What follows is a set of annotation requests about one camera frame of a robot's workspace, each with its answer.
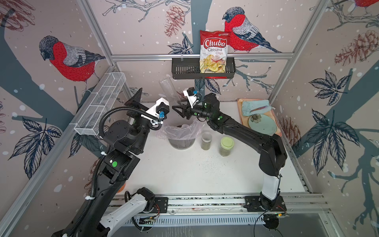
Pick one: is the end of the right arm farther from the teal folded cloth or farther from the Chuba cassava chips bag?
the teal folded cloth

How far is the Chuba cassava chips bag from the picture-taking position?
85cm

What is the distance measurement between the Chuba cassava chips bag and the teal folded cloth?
398 mm

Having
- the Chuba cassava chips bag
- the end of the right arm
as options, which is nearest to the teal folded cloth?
the Chuba cassava chips bag

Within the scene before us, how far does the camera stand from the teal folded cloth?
44.6 inches
